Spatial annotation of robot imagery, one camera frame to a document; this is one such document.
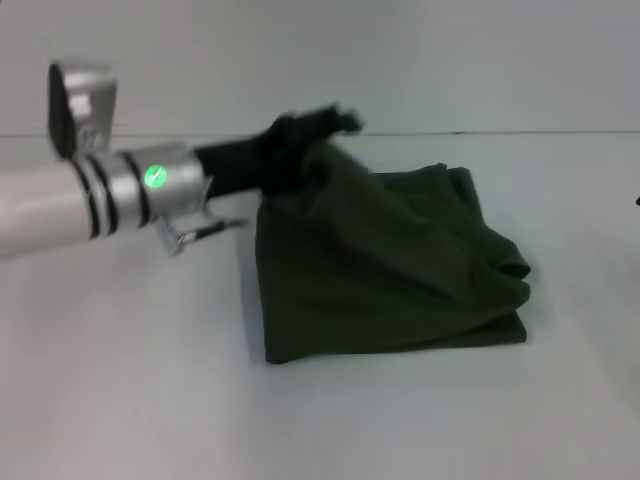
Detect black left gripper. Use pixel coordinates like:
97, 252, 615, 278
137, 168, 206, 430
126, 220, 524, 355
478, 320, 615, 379
193, 102, 367, 197

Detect dark green t-shirt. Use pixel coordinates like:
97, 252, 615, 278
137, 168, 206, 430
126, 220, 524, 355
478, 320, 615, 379
252, 138, 534, 367

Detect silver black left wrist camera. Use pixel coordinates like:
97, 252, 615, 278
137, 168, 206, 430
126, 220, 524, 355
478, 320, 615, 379
46, 59, 119, 162

